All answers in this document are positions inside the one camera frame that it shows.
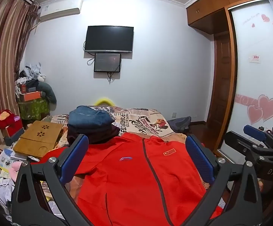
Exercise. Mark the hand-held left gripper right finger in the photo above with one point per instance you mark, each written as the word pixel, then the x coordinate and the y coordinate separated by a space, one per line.
pixel 201 160

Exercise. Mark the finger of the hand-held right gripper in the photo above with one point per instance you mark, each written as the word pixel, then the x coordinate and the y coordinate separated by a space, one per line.
pixel 235 143
pixel 254 131

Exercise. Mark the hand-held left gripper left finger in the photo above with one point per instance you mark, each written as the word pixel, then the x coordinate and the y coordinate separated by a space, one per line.
pixel 73 160

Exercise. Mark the red zip jacket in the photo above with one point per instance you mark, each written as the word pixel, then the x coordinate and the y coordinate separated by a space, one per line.
pixel 127 181

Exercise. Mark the pile of clothes and boxes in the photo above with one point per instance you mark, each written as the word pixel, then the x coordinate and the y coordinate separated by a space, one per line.
pixel 29 77

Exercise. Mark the folded dark maroon garment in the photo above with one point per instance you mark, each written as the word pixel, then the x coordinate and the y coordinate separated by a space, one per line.
pixel 98 133

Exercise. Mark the wooden lap desk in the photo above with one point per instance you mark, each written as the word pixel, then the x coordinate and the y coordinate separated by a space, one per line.
pixel 37 137

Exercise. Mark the dark bag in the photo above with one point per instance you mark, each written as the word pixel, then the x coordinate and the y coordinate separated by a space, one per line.
pixel 178 124

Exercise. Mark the folded blue jeans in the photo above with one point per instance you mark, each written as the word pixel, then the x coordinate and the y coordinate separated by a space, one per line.
pixel 89 117

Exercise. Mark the pink soft item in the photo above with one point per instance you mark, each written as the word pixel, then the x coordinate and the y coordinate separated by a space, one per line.
pixel 15 170

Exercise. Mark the brown wooden door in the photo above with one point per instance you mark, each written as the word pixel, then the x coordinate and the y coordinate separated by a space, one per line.
pixel 221 80

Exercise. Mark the green cloth-covered stand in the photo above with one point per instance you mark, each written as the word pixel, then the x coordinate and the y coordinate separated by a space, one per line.
pixel 34 109

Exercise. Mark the yellow round object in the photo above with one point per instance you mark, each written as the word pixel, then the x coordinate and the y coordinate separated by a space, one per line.
pixel 104 100

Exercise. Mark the red box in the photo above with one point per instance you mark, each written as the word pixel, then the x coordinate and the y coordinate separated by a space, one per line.
pixel 15 124

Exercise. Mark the pile of papers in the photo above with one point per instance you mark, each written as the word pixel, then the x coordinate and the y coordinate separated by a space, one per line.
pixel 0 176

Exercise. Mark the printed newspaper-pattern blanket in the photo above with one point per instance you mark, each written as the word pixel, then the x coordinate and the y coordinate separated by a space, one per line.
pixel 136 120

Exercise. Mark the orange box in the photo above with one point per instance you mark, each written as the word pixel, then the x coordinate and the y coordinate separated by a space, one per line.
pixel 29 96

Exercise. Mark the red flower plush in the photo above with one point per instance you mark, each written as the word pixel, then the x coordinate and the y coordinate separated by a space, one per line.
pixel 2 117

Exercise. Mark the striped brown curtain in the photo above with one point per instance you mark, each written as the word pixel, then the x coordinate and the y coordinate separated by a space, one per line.
pixel 2 51

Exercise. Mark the wooden overhead cabinet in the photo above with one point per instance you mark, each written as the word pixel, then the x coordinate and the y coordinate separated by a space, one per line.
pixel 211 4

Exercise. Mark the small black wall monitor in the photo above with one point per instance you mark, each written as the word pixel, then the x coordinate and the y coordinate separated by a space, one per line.
pixel 107 62

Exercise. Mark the black wall television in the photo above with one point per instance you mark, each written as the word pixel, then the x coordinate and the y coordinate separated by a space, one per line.
pixel 109 38

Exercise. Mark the white wall air conditioner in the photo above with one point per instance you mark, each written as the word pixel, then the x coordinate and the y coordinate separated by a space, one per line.
pixel 61 8

